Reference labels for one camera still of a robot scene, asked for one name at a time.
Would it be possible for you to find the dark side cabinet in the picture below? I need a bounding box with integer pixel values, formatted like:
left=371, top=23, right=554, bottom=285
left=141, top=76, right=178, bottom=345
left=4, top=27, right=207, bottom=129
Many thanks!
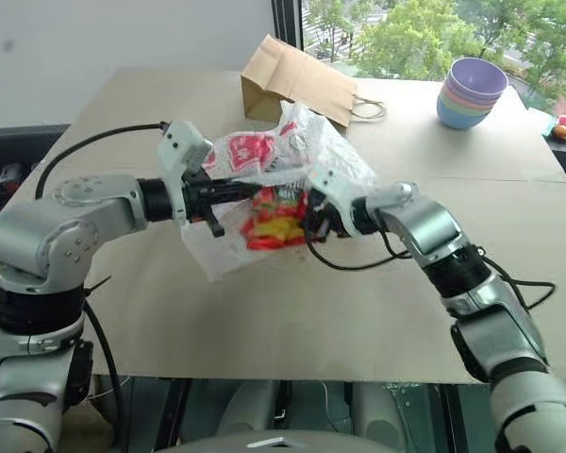
left=0, top=123, right=72, bottom=237

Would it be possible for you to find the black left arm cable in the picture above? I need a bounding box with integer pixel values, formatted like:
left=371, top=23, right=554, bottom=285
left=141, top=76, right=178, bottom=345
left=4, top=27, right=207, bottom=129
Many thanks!
left=34, top=122, right=171, bottom=200

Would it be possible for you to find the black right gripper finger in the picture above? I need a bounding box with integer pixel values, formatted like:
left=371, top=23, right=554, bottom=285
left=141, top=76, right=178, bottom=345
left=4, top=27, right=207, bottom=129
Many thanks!
left=302, top=212, right=330, bottom=243

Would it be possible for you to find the grey rounded robot leg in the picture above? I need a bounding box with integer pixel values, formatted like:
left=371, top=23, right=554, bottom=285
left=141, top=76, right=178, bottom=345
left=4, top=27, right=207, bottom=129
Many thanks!
left=351, top=381, right=409, bottom=452
left=215, top=380, right=287, bottom=447

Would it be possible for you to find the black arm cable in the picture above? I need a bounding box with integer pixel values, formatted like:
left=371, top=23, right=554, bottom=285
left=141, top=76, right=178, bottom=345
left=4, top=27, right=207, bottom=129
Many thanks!
left=34, top=122, right=171, bottom=200
left=303, top=221, right=557, bottom=313

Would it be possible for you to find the white red-printed plastic bag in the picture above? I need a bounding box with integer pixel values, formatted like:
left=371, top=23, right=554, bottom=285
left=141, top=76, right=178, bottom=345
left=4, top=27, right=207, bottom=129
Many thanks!
left=180, top=99, right=376, bottom=284

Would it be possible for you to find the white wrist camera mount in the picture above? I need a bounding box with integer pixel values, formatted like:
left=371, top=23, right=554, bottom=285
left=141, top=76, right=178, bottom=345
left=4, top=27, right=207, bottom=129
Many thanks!
left=157, top=120, right=216, bottom=224
left=306, top=164, right=360, bottom=237

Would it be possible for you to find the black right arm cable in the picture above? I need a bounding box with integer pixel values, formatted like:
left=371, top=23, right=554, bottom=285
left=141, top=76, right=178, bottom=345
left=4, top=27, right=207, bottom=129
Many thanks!
left=303, top=221, right=557, bottom=313

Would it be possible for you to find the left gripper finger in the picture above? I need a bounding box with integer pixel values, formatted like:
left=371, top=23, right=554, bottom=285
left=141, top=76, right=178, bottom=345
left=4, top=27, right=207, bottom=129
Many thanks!
left=209, top=181, right=261, bottom=199
left=201, top=199, right=225, bottom=238

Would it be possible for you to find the pink plastic bowl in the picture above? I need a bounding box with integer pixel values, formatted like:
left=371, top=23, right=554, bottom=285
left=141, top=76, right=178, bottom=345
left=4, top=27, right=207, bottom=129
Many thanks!
left=441, top=77, right=504, bottom=106

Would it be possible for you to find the red yellow snack packet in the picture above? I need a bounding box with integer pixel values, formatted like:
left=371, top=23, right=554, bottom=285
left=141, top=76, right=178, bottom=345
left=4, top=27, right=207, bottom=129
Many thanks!
left=241, top=185, right=313, bottom=252

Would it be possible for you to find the brown paper bag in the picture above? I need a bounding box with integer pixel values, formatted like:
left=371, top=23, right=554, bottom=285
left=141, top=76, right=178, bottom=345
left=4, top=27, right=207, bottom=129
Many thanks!
left=240, top=35, right=387, bottom=127

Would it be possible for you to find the blue plastic bowl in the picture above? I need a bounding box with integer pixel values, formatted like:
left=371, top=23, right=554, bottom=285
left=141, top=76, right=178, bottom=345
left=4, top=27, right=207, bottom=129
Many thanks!
left=435, top=95, right=495, bottom=130

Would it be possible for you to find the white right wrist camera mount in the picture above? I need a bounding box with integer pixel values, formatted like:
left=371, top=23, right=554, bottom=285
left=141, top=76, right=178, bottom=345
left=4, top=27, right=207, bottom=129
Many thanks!
left=306, top=164, right=360, bottom=237

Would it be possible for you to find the black window frame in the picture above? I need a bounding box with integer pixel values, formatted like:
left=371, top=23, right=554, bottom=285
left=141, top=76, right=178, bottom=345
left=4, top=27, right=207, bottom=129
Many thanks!
left=269, top=0, right=306, bottom=53

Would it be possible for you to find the purple plastic bowl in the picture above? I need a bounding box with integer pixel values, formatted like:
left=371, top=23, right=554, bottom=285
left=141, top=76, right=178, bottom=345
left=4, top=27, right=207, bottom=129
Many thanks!
left=445, top=57, right=508, bottom=99

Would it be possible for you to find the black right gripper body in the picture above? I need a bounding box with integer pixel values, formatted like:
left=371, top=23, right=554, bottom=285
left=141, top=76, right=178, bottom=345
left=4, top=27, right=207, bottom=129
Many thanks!
left=308, top=189, right=351, bottom=241

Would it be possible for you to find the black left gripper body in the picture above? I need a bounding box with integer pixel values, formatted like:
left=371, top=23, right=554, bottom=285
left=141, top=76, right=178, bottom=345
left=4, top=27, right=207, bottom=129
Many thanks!
left=180, top=167, right=219, bottom=224

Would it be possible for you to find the green plastic bowl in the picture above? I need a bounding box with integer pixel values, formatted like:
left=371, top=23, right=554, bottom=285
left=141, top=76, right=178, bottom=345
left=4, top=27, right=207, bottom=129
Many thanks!
left=438, top=87, right=499, bottom=112

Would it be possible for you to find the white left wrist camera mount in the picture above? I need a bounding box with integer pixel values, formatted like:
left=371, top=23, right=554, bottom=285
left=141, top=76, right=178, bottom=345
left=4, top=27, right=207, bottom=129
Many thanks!
left=157, top=120, right=216, bottom=224

